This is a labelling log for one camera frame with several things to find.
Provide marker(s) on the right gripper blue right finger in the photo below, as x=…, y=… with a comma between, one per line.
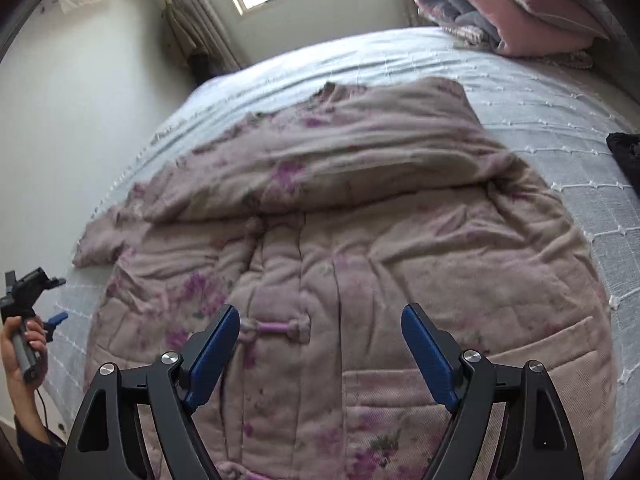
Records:
x=536, y=440

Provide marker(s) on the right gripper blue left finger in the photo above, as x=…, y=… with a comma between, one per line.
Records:
x=107, y=440

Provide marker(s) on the black puffer jacket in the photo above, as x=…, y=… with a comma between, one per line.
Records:
x=625, y=149

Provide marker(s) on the grey curtain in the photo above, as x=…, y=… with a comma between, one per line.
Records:
x=201, y=38

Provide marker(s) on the pink floral quilted jacket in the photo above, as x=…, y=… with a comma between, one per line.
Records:
x=319, y=223

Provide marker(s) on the person's left forearm dark sleeve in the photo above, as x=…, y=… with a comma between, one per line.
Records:
x=42, y=451

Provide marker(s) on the person's left hand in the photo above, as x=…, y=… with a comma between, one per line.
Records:
x=16, y=336

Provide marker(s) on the pink folded blanket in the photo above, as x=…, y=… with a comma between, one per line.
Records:
x=503, y=27

